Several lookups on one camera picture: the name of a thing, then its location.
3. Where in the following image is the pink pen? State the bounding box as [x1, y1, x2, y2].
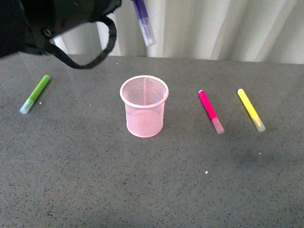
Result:
[198, 90, 225, 134]

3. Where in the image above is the purple pen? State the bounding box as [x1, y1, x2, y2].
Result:
[132, 0, 156, 47]

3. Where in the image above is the pink mesh cup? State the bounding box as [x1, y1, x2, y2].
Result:
[120, 75, 169, 138]

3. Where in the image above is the yellow pen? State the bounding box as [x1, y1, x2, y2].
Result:
[237, 88, 266, 132]

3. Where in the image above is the green pen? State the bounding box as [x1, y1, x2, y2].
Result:
[19, 75, 50, 114]

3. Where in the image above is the white curtain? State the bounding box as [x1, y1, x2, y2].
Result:
[53, 0, 304, 65]

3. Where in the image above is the black strap cable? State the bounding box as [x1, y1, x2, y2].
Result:
[46, 15, 117, 70]

